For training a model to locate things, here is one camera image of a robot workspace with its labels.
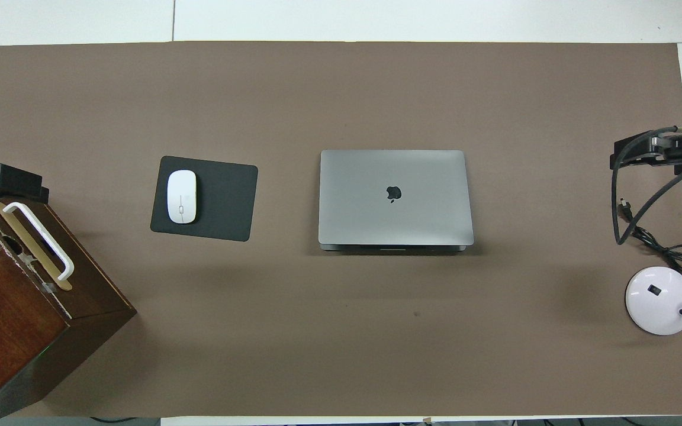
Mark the white computer mouse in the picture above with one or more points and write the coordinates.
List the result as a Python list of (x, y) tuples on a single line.
[(182, 196)]

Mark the dark brown wooden box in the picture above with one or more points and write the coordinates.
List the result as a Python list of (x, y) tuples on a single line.
[(15, 331)]

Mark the grey aluminium laptop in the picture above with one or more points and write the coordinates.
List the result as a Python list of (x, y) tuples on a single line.
[(394, 219)]

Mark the black mouse pad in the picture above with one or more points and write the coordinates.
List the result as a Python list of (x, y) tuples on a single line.
[(225, 201)]

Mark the white desk lamp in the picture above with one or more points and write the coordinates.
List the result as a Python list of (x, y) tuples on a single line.
[(658, 302)]

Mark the brown table mat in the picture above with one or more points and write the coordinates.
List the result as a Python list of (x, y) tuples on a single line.
[(341, 331)]

